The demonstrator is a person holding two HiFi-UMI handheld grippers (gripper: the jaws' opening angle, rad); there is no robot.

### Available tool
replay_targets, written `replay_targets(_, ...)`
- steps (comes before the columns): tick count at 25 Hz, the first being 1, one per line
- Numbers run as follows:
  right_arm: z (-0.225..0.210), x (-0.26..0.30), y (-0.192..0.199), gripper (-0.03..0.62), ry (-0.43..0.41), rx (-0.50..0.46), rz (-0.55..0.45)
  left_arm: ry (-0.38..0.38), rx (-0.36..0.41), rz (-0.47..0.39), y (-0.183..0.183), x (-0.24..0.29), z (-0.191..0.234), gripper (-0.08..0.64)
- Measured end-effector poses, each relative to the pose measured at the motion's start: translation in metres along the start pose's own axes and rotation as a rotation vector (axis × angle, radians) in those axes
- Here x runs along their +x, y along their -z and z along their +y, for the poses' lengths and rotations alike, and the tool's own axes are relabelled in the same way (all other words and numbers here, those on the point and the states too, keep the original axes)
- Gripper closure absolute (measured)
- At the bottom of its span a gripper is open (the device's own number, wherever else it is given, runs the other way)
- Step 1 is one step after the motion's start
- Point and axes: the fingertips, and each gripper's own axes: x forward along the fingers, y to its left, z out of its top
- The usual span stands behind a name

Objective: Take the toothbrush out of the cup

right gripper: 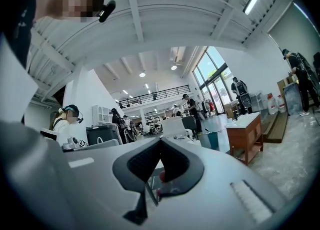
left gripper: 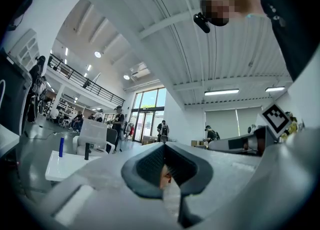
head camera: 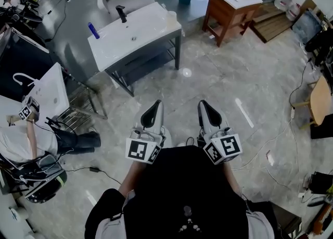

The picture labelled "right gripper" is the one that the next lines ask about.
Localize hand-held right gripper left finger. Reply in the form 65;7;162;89
112;137;162;225

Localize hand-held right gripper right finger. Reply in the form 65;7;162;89
157;137;205;198

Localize teal waste bin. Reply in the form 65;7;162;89
199;131;220;151

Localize white armchair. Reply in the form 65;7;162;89
161;116;201;145

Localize grey chair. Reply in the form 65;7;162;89
181;115;199;139

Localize dark grey machine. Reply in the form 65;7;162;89
86;124;123;146

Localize white arched shelf cabinet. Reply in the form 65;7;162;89
91;105;113;126

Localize wooden cabinet with white top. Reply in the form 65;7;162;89
225;112;264;166

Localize clothes rack with garments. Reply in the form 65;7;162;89
202;98;216;116

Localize cardboard boxes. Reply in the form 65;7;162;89
224;102;238;118

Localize black balcony railing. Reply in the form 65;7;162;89
117;85;191;108

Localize wooden slatted platform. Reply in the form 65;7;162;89
262;111;289;143

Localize large glass entrance window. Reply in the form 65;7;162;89
192;46;235;114

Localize white ceiling air conditioner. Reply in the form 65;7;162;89
172;47;187;66

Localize light wooden panel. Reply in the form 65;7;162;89
276;78;296;99

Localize plastic-wrapped furniture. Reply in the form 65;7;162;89
283;83;303;116

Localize person's black shirt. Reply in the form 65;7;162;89
0;0;46;71

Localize white metal frame table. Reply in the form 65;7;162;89
249;93;267;113

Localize black head-mounted camera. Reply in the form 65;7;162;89
96;0;117;23

